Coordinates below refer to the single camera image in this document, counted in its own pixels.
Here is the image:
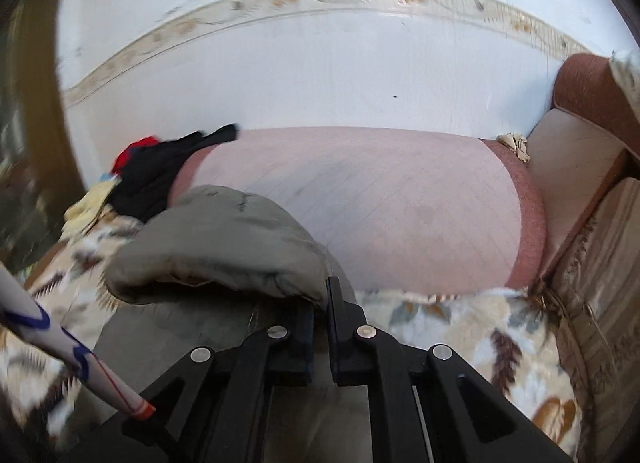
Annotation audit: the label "crumpled beige cloth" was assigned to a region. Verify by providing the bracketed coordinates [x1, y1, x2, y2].
[495, 132, 532, 164]

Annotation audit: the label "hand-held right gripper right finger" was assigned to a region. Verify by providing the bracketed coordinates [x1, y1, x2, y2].
[326, 275, 576, 463]

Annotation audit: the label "pink sofa backrest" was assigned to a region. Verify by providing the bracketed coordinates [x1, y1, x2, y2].
[527, 53, 640, 276]

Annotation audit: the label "wooden door with glass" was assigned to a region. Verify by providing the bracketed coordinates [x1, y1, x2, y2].
[0, 0, 88, 279]

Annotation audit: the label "white cloth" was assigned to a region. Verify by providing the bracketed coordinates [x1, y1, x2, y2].
[609, 47, 640, 111]

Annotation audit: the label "red cloth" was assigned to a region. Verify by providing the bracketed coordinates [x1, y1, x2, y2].
[111, 136, 161, 176]

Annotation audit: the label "black clothes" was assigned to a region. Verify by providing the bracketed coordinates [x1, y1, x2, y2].
[107, 124, 242, 224]

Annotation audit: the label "grey quilted jacket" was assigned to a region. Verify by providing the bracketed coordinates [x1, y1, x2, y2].
[95, 186, 371, 463]

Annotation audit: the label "pink sofa armrest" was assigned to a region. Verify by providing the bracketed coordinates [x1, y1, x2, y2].
[167, 127, 551, 294]

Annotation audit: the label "white printed cable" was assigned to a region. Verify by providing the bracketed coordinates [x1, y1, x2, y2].
[0, 263, 157, 420]

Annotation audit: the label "pale yellow cloth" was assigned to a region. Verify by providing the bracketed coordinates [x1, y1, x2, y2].
[62, 177, 122, 235]

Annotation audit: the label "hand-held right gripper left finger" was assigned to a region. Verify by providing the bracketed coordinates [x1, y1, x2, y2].
[65, 293, 317, 463]

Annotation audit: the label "leaf-print fleece blanket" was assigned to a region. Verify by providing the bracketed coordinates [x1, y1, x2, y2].
[0, 213, 583, 463]

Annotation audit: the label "quilted striped pillow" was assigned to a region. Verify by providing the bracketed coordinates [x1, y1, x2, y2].
[547, 178, 640, 463]

